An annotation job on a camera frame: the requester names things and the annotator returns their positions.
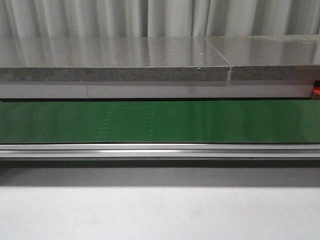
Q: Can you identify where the red object at right edge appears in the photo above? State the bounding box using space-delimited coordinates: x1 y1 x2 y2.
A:
311 86 320 100

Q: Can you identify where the grey stone slab left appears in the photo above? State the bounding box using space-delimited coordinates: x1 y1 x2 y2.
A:
0 37 229 82

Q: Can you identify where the grey stone slab right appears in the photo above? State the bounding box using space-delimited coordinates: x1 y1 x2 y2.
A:
206 35 320 83

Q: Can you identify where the aluminium conveyor side rail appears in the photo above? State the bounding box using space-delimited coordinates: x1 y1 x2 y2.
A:
0 143 320 160

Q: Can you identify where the grey stone slab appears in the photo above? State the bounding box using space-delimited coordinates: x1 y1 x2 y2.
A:
0 37 229 82
206 35 320 83

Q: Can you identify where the grey curtain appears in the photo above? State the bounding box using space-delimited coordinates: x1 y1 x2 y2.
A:
0 0 320 38

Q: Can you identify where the green conveyor belt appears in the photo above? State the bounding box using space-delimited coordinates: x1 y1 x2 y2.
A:
0 100 320 144

